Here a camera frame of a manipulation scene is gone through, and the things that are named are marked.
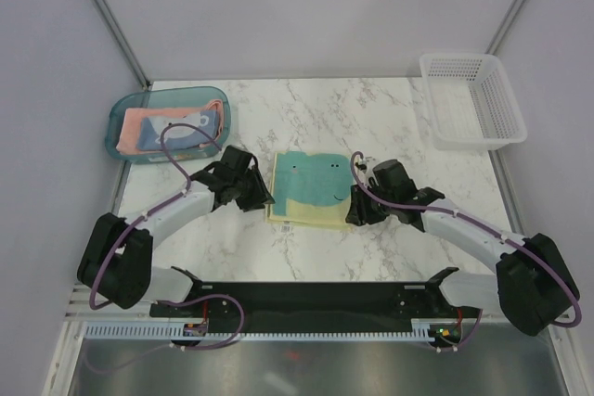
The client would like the left aluminium corner post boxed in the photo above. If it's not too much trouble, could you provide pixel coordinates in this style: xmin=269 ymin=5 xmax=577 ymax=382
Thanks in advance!
xmin=91 ymin=0 xmax=151 ymax=91

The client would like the white slotted cable duct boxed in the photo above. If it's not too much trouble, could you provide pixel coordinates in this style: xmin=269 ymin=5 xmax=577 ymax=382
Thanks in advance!
xmin=84 ymin=320 xmax=459 ymax=342

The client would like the aluminium corner post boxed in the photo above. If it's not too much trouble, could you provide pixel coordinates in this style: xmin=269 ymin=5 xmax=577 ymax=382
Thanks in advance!
xmin=91 ymin=0 xmax=151 ymax=91
xmin=482 ymin=0 xmax=556 ymax=57

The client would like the aluminium extrusion rail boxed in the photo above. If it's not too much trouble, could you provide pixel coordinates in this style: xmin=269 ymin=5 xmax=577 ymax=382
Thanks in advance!
xmin=64 ymin=282 xmax=572 ymax=323

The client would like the teal cloth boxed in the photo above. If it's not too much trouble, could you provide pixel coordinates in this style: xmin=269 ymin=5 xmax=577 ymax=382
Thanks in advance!
xmin=272 ymin=150 xmax=352 ymax=221

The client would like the right aluminium corner post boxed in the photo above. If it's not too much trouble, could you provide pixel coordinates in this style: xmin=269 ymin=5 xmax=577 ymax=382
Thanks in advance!
xmin=482 ymin=0 xmax=556 ymax=57

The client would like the pink towel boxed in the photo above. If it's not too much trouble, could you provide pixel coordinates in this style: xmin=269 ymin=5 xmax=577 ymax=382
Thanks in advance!
xmin=116 ymin=99 xmax=225 ymax=156

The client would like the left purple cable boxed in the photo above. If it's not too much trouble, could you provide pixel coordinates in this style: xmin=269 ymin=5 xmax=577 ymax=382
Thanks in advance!
xmin=85 ymin=122 xmax=246 ymax=375

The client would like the blue cloth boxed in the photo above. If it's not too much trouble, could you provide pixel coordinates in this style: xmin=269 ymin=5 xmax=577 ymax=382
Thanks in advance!
xmin=136 ymin=110 xmax=219 ymax=151

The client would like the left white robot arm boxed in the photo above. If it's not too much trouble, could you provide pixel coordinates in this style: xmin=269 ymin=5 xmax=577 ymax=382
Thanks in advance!
xmin=77 ymin=146 xmax=274 ymax=316

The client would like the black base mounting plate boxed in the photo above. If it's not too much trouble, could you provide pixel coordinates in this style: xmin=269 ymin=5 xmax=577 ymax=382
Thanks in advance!
xmin=148 ymin=280 xmax=479 ymax=335

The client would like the teal transparent plastic bin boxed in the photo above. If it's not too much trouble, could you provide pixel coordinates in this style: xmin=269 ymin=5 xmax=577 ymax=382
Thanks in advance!
xmin=105 ymin=86 xmax=232 ymax=164

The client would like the yellow cloth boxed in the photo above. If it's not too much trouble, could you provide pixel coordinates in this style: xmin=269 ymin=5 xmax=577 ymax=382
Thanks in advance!
xmin=265 ymin=149 xmax=355 ymax=233

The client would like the white perforated plastic basket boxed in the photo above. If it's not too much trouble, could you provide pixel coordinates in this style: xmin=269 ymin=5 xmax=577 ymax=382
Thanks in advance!
xmin=420 ymin=53 xmax=528 ymax=151

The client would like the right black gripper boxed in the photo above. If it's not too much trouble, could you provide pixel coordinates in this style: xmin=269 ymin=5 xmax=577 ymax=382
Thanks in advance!
xmin=345 ymin=180 xmax=396 ymax=226

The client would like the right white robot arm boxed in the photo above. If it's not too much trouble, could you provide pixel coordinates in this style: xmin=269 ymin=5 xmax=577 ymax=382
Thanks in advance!
xmin=346 ymin=151 xmax=583 ymax=336

